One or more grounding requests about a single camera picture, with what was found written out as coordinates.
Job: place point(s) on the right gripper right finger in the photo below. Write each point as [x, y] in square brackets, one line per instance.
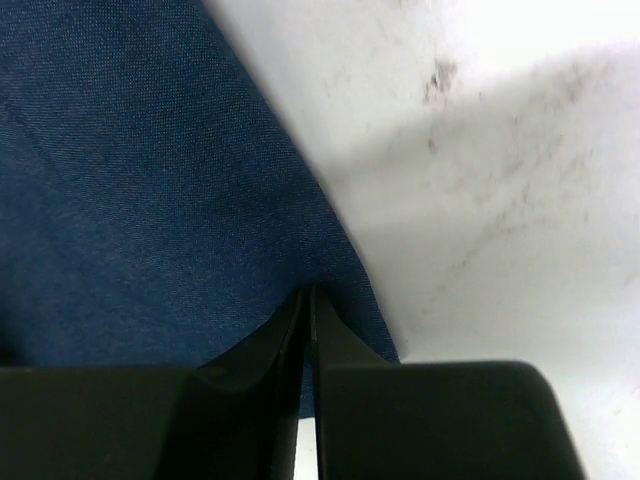
[460, 420]

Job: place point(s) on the dark blue denim trousers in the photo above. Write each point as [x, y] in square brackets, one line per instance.
[153, 209]

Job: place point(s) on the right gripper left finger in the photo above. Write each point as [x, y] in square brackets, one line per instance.
[234, 418]

